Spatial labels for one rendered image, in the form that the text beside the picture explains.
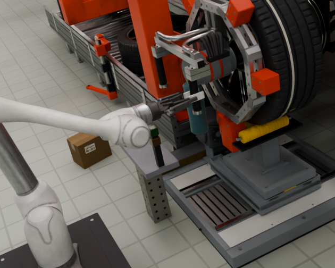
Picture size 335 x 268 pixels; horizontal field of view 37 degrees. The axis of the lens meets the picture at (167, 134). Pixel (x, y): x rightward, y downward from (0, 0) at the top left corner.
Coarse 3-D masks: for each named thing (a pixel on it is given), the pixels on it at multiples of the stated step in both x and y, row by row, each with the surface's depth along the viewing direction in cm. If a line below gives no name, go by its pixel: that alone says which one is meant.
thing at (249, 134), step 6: (276, 120) 229; (282, 120) 230; (288, 120) 231; (258, 126) 227; (264, 126) 227; (270, 126) 228; (276, 126) 229; (282, 126) 231; (240, 132) 226; (246, 132) 225; (252, 132) 225; (258, 132) 226; (264, 132) 227; (240, 138) 225; (246, 138) 224; (252, 138) 226
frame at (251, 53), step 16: (208, 0) 209; (224, 0) 204; (192, 16) 225; (224, 16) 197; (240, 32) 194; (240, 48) 195; (256, 48) 193; (256, 64) 197; (208, 96) 242; (256, 96) 201; (224, 112) 231; (240, 112) 216
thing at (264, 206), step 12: (216, 156) 280; (216, 168) 274; (228, 168) 271; (228, 180) 264; (240, 180) 260; (312, 180) 247; (240, 192) 255; (252, 192) 250; (288, 192) 243; (300, 192) 247; (252, 204) 246; (264, 204) 240; (276, 204) 243
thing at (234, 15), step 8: (232, 0) 189; (240, 0) 189; (248, 0) 190; (232, 8) 189; (240, 8) 187; (248, 8) 188; (232, 16) 192; (240, 16) 190; (248, 16) 192; (232, 24) 194; (240, 24) 195
